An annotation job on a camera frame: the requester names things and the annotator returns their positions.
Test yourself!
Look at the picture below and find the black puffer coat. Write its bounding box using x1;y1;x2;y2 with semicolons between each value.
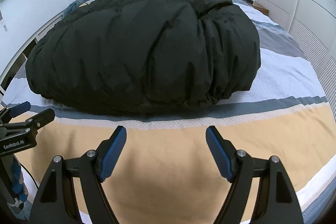
25;0;261;115

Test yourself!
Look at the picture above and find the blue gloved hand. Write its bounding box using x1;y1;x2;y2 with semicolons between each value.
10;157;29;202

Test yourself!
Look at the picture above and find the striped bed duvet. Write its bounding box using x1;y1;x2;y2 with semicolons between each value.
1;0;335;223

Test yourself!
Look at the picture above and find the blue crumpled cloth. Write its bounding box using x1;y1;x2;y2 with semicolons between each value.
62;0;88;19

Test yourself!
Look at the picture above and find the right wooden nightstand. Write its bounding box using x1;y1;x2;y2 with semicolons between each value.
252;2;269;16

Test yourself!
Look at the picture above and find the white wardrobe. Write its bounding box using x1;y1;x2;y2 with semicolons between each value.
254;0;336;98

